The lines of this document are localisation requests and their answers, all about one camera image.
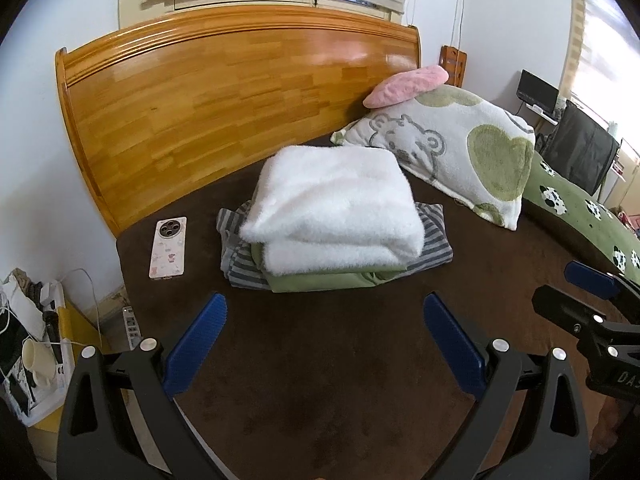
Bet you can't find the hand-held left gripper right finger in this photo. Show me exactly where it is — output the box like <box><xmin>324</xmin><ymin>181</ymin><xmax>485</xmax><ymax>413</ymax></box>
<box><xmin>422</xmin><ymin>291</ymin><xmax>592</xmax><ymax>480</ymax></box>

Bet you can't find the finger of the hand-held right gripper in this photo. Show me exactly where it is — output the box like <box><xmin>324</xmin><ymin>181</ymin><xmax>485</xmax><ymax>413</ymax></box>
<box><xmin>531</xmin><ymin>285</ymin><xmax>640</xmax><ymax>347</ymax></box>
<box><xmin>564</xmin><ymin>259</ymin><xmax>640</xmax><ymax>307</ymax></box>

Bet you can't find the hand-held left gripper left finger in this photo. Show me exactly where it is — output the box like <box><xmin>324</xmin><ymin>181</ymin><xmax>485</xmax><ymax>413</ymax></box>
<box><xmin>57</xmin><ymin>291</ymin><xmax>237</xmax><ymax>480</ymax></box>

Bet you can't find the white fuzzy cardigan black trim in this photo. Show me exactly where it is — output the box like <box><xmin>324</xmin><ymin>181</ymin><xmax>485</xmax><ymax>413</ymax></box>
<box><xmin>239</xmin><ymin>145</ymin><xmax>425</xmax><ymax>277</ymax></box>

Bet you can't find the person's right hand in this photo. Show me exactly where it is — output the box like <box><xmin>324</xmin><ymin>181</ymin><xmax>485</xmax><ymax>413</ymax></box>
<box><xmin>590</xmin><ymin>395</ymin><xmax>626</xmax><ymax>457</ymax></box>

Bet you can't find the green panda print quilt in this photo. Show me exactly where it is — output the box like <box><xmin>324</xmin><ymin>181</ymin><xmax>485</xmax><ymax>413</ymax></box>
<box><xmin>520</xmin><ymin>150</ymin><xmax>640</xmax><ymax>286</ymax></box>

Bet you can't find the white power strip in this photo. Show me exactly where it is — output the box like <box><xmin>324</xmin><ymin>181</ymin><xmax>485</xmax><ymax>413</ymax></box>
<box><xmin>121</xmin><ymin>305</ymin><xmax>143</xmax><ymax>351</ymax></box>

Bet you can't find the floral case smartphone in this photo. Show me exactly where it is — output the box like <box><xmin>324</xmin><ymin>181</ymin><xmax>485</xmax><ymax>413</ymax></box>
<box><xmin>148</xmin><ymin>216</ymin><xmax>188</xmax><ymax>279</ymax></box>

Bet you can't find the grey striped garment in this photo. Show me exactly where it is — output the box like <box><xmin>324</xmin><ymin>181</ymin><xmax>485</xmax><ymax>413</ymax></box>
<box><xmin>216</xmin><ymin>201</ymin><xmax>455</xmax><ymax>291</ymax></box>

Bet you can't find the yellow storage box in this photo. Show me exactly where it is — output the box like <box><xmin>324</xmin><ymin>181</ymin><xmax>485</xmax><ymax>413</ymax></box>
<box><xmin>27</xmin><ymin>302</ymin><xmax>103</xmax><ymax>433</ymax></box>

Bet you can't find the black office chair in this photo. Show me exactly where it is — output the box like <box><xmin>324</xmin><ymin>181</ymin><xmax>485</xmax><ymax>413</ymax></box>
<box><xmin>542</xmin><ymin>100</ymin><xmax>621</xmax><ymax>197</ymax></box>

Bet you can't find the folded green garment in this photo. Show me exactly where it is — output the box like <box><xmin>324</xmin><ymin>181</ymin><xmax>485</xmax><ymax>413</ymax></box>
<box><xmin>250</xmin><ymin>242</ymin><xmax>406</xmax><ymax>293</ymax></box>

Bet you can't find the cream cup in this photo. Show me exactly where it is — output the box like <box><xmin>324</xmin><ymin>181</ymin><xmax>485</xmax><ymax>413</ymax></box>
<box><xmin>22</xmin><ymin>338</ymin><xmax>57</xmax><ymax>388</ymax></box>

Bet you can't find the white desk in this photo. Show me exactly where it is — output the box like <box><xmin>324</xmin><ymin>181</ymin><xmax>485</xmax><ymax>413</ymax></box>
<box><xmin>522</xmin><ymin>102</ymin><xmax>562</xmax><ymax>126</ymax></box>

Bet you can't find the white pillow green heart print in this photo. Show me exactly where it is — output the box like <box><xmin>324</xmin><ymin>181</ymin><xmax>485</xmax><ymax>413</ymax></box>
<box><xmin>330</xmin><ymin>85</ymin><xmax>537</xmax><ymax>232</ymax></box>

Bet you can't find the black monitor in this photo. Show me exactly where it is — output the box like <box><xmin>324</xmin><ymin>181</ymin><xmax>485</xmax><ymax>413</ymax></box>
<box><xmin>516</xmin><ymin>69</ymin><xmax>560</xmax><ymax>113</ymax></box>

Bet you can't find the wooden headboard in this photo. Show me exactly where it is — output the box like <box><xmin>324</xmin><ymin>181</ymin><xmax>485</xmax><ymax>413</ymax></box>
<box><xmin>55</xmin><ymin>7</ymin><xmax>422</xmax><ymax>238</ymax></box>

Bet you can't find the wooden chair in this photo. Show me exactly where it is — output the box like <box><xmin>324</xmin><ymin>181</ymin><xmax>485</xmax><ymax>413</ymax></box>
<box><xmin>440</xmin><ymin>45</ymin><xmax>468</xmax><ymax>88</ymax></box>

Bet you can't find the pink plush pillow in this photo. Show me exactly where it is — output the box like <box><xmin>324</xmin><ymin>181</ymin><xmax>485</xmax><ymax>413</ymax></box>
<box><xmin>362</xmin><ymin>65</ymin><xmax>450</xmax><ymax>109</ymax></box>

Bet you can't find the white charging cable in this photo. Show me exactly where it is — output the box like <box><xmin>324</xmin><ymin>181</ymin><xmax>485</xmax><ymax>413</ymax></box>
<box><xmin>57</xmin><ymin>267</ymin><xmax>103</xmax><ymax>346</ymax></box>

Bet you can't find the white wall cable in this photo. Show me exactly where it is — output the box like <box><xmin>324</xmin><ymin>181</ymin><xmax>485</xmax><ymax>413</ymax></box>
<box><xmin>450</xmin><ymin>0</ymin><xmax>470</xmax><ymax>50</ymax></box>

